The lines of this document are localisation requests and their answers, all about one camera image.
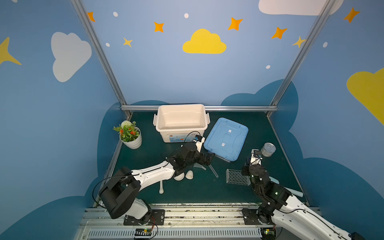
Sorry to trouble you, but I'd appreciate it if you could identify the clear acrylic test tube rack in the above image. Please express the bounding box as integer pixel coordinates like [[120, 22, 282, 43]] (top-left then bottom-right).
[[226, 169, 251, 186]]

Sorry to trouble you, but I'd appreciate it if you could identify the potted plant white pot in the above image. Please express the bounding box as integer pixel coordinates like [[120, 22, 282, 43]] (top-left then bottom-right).
[[113, 120, 142, 150]]

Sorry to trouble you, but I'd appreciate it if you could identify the test tube blue cap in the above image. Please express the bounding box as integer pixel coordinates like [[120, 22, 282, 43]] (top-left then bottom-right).
[[209, 165, 219, 178], [214, 154, 232, 163]]

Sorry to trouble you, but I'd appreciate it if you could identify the white mortar bowl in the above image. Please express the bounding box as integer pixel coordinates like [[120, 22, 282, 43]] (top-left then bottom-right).
[[174, 173, 185, 181]]

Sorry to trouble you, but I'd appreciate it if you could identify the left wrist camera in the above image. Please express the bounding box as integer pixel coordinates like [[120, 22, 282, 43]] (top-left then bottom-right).
[[193, 135, 205, 153]]

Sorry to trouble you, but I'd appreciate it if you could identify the small white cup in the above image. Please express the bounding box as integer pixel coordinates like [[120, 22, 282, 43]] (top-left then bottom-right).
[[185, 170, 194, 180]]

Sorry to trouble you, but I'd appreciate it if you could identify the aluminium frame rail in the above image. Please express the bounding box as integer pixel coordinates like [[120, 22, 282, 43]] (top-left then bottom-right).
[[121, 104, 278, 112]]

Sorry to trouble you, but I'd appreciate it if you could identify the light blue plastic lid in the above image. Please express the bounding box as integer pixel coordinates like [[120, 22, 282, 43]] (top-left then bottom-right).
[[204, 118, 249, 162]]

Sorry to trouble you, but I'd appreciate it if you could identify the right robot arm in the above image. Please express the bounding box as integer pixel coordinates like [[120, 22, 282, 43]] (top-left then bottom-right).
[[242, 164, 364, 240]]

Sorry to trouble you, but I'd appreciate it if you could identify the white plastic storage bin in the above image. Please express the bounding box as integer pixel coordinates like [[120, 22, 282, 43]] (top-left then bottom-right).
[[153, 108, 211, 143]]

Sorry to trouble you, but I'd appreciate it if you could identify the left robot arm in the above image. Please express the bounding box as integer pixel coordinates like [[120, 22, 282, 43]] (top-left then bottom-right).
[[99, 142, 215, 219]]

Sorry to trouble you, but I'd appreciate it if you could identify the white pestle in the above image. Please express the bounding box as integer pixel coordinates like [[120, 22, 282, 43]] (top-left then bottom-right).
[[159, 181, 164, 194]]

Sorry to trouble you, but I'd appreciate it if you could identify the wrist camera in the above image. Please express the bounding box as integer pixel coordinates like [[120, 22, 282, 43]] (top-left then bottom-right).
[[250, 149, 263, 165], [193, 135, 205, 153]]

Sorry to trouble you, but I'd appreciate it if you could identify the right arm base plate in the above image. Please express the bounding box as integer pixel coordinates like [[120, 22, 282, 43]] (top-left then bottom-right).
[[242, 207, 274, 225]]

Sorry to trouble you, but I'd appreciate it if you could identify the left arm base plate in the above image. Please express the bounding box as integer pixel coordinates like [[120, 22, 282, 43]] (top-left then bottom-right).
[[123, 210, 165, 226]]

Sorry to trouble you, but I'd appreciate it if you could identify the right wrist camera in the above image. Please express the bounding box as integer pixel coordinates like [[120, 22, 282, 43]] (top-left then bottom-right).
[[250, 149, 263, 165]]

